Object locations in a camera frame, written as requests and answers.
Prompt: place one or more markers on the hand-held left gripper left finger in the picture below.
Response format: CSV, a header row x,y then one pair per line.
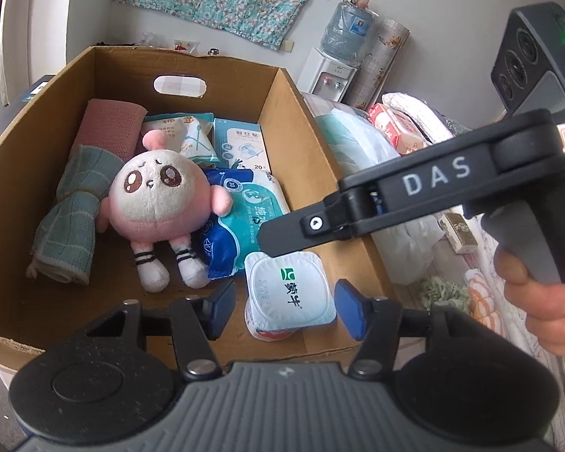
x,y
223,308

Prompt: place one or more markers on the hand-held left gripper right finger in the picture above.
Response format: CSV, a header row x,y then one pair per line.
x,y
351,310

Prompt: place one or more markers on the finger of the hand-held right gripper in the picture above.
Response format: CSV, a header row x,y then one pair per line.
x,y
292,230

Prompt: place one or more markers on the blue white wipes packet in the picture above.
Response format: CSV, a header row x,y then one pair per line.
x,y
245,216

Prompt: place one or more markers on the white yogurt cup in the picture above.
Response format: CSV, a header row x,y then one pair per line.
x,y
287,287

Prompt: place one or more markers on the pink plush toy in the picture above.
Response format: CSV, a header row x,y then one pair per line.
x,y
150,197

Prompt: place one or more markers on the teal checked towel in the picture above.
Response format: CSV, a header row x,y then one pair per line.
x,y
73,216

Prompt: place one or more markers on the brown cardboard box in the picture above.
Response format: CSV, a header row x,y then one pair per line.
x,y
37,310

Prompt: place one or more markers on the person's right hand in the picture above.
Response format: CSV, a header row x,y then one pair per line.
x,y
546,315

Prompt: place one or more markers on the printed bed sheet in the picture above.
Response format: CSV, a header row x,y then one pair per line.
x,y
485,252

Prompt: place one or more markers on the green white scrunchie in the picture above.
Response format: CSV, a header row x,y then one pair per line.
x,y
445,292

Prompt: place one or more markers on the blue bandage box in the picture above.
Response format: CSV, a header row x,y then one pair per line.
x,y
242,143

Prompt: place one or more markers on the white plastic bag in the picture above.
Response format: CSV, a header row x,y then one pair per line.
x,y
353,136

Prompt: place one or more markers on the white quilted blanket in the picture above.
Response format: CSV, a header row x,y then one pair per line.
x,y
419,106

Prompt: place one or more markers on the orange striped towel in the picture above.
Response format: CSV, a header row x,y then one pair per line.
x,y
485,301

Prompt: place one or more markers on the white water dispenser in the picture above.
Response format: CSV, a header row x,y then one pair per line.
x,y
327,77

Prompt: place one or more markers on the rolled floral mat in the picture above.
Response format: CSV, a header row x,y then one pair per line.
x,y
379,61

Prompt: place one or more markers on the blue water cooler bottle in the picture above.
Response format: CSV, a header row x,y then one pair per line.
x,y
348,33

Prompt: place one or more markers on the pink folded towel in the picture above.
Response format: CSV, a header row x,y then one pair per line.
x,y
108,125

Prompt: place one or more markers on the clear plastic bag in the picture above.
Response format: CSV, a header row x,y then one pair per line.
x,y
169,42

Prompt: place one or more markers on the black box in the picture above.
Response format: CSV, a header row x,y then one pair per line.
x,y
35,89

